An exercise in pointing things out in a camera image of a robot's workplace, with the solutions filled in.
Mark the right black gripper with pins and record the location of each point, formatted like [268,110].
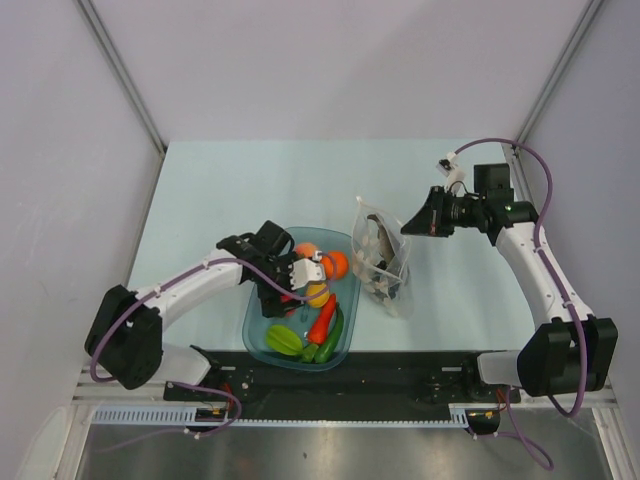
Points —
[430,220]

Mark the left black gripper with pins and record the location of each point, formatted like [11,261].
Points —
[271,303]

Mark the peach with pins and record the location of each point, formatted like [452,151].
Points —
[306,249]

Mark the red apple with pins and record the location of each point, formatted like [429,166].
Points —
[289,305]

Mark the orange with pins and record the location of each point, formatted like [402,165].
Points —
[335,264]

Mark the green star fruit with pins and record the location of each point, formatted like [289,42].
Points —
[283,340]

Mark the clear zip top bag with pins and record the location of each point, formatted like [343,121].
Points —
[364,255]

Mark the grey toy fish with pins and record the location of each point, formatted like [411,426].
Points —
[393,258]

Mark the dark grape bunch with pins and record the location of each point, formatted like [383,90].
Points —
[384,287]

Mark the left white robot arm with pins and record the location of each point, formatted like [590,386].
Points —
[126,343]

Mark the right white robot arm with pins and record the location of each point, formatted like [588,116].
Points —
[571,349]

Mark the blue transparent plastic bin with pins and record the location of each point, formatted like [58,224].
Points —
[347,290]

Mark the red chili pepper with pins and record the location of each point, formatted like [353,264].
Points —
[319,331]

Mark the green cucumber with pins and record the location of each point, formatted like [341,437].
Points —
[325,351]

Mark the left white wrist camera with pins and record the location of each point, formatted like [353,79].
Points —
[307,270]

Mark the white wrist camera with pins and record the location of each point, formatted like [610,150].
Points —
[452,172]
[307,270]

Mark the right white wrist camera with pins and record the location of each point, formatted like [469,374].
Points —
[452,172]

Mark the right aluminium frame post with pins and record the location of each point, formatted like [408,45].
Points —
[577,36]

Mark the aluminium frame post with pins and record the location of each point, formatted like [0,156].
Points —
[577,36]
[116,64]

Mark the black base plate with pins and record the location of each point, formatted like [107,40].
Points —
[365,386]

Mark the white cable duct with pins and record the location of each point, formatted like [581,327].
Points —
[187,416]

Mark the aluminium rail left side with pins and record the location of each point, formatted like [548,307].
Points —
[88,391]

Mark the left aluminium frame post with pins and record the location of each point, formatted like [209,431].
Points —
[116,64]

